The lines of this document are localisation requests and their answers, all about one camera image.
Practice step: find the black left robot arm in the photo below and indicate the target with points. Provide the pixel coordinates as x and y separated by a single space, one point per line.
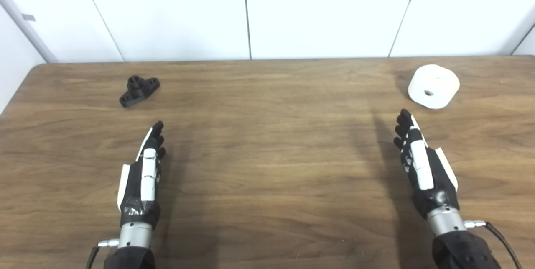
133 235

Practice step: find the small grey wall tag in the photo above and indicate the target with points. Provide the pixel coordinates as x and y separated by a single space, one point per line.
28 17

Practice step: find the black flanged holder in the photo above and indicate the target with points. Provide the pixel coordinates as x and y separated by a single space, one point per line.
136 92

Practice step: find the round white piece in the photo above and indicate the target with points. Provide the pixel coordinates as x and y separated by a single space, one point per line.
436 83

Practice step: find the grey wall corner post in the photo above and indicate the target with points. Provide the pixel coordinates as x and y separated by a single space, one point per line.
29 28

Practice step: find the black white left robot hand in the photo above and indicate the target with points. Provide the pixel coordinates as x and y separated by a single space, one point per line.
147 177

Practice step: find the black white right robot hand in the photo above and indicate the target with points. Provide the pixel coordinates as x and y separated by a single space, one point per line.
422 168

